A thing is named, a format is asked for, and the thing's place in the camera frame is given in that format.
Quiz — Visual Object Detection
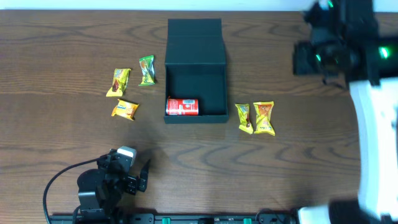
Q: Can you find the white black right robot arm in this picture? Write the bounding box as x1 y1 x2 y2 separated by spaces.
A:
292 0 397 224

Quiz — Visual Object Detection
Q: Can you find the yellow snack packet far right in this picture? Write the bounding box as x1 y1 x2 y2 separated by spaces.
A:
253 101 275 136

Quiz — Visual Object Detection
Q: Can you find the yellow Lemond biscuit packet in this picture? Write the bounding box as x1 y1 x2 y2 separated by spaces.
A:
111 99 139 121

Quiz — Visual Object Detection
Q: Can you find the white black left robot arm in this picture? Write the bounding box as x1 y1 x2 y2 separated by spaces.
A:
77 146 150 223

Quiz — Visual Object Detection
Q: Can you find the yellow snack packet near box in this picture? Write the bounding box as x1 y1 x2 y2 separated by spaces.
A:
235 103 254 134

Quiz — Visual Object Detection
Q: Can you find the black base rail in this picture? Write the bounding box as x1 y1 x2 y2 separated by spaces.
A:
50 213 299 224

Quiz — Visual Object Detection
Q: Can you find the yellow Apollo chocolate cake packet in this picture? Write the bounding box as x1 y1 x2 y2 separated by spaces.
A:
106 68 131 97

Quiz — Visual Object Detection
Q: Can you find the red drink can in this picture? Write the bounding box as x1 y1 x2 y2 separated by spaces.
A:
166 98 199 116

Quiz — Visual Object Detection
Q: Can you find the dark green open box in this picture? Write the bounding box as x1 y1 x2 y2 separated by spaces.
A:
164 19 229 124

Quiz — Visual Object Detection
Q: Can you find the green pandan cake packet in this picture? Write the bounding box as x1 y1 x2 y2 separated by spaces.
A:
139 55 155 86

